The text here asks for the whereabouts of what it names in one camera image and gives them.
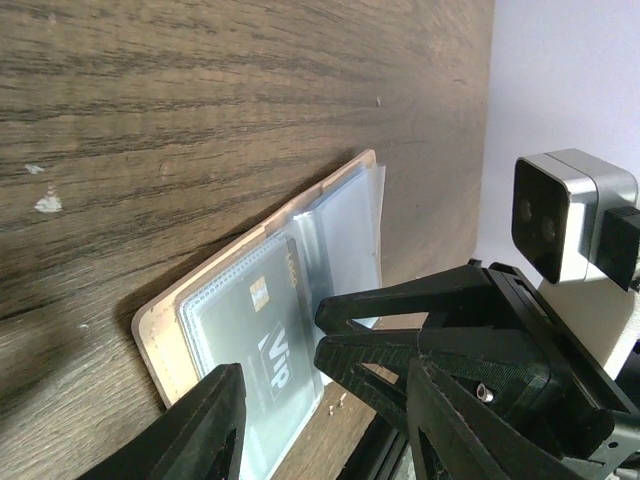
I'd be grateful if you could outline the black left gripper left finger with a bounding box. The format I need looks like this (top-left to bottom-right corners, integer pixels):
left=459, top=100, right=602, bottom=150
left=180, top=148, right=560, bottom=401
left=80, top=363, right=246, bottom=479

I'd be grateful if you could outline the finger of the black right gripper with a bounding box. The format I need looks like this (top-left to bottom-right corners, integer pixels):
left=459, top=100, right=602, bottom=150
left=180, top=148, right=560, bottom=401
left=315, top=265, right=492, bottom=335

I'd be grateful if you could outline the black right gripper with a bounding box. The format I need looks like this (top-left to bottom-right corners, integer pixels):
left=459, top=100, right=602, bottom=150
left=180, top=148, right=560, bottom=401
left=314, top=259, right=639, bottom=479

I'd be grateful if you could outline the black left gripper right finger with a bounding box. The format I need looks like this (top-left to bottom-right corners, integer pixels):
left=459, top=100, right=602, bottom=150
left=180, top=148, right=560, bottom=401
left=407, top=359, right=575, bottom=479

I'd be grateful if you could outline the black logo card in holder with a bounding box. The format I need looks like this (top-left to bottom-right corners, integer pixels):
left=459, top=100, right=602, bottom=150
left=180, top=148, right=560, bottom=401
left=182, top=234, right=317, bottom=418

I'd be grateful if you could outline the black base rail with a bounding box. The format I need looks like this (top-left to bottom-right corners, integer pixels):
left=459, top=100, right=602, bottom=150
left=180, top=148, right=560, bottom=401
left=336, top=414, right=414, bottom=480

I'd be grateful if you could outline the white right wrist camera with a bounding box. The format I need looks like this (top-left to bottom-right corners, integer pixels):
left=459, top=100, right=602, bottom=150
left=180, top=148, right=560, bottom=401
left=511, top=149, right=639, bottom=378

